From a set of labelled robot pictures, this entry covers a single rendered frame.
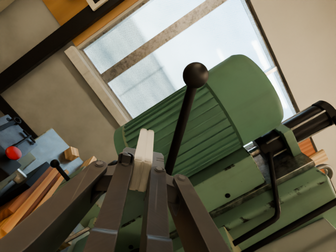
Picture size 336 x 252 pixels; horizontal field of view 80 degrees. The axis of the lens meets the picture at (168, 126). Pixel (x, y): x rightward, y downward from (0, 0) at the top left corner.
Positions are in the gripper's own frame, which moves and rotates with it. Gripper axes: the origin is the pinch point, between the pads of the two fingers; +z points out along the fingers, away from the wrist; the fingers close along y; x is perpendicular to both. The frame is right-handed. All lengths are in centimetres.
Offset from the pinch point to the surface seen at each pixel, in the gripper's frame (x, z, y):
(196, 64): 9.3, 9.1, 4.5
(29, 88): -43, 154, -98
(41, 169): -22.1, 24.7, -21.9
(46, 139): -26, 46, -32
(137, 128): -5.2, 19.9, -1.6
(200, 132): -2.1, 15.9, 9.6
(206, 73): 8.5, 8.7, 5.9
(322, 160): -47, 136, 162
